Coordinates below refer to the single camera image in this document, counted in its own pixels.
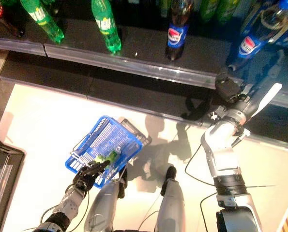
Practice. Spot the silver robot leg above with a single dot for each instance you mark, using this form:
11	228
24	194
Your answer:
172	207
102	207

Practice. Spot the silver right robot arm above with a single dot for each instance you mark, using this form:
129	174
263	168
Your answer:
221	157

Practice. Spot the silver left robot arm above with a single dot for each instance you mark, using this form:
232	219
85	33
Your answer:
68	207

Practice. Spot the silver right robot leg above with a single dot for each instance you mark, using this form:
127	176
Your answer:
172	207

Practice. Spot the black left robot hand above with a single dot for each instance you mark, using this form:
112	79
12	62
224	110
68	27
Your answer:
90	175

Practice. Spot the silver left robot leg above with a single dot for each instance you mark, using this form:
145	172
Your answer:
102	207

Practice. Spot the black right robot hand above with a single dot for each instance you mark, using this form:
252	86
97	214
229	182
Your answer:
229	88

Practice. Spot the black metal shelf board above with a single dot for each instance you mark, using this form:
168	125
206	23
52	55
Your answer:
110	79
143	46

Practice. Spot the blue plastic shopping basket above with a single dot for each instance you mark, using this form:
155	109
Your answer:
110	135

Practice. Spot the black metal frame stand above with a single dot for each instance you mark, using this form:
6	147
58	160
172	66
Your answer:
15	157

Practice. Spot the Pepsi cola bottle blue cap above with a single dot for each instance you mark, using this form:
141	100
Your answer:
251	47
176	36

